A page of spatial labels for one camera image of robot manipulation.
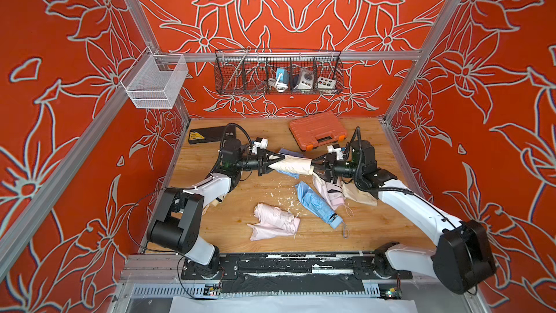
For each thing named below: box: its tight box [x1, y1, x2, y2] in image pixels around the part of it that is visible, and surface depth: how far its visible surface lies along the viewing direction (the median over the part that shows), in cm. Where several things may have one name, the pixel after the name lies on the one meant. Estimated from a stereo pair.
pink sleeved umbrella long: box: [253, 202, 301, 235], surface depth 83 cm
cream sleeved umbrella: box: [267, 155, 315, 176], surface depth 74 cm
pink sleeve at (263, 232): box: [246, 222, 297, 242], surface depth 80 cm
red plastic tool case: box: [288, 111, 348, 152], surface depth 109 cm
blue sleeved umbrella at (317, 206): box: [294, 181, 344, 229], surface depth 85 cm
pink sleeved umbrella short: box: [325, 182, 355, 218], surface depth 89 cm
